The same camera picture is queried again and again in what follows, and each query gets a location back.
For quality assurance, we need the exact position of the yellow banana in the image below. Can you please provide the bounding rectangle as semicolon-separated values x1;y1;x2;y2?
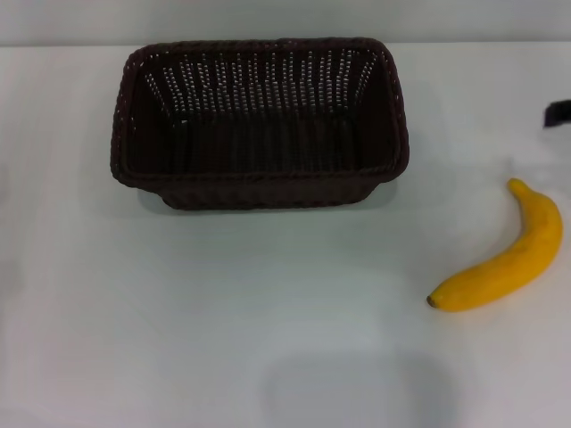
426;177;564;313

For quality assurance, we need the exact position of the dark brown woven basket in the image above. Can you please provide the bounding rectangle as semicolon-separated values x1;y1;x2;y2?
108;37;410;210

